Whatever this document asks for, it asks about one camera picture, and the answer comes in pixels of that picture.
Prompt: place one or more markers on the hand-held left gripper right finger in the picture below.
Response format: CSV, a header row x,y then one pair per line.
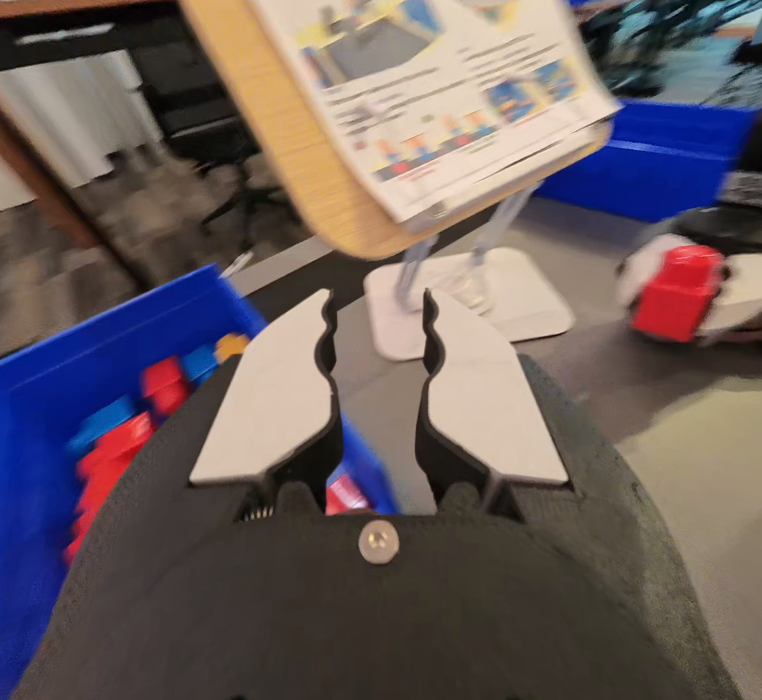
x,y
494,414

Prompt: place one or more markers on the black office chair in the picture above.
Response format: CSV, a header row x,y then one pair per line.
x,y
196,117

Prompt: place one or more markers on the blue tagged plastic bin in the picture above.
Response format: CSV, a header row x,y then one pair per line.
x,y
59,367

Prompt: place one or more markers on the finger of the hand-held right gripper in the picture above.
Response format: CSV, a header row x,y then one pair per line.
x,y
640,271
738,295

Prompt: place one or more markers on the black mesh wrist rest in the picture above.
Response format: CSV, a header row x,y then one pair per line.
x,y
720,230

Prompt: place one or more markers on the dark wooden table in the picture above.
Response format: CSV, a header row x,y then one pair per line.
x,y
77,4

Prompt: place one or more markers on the pile of mixed toy blocks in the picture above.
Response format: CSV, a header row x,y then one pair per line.
x,y
113,450

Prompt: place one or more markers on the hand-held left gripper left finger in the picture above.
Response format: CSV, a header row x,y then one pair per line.
x,y
268,414

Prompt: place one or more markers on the red building block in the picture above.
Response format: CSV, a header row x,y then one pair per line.
x,y
672,301

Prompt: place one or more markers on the grey desk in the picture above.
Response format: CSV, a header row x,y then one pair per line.
x,y
684,444

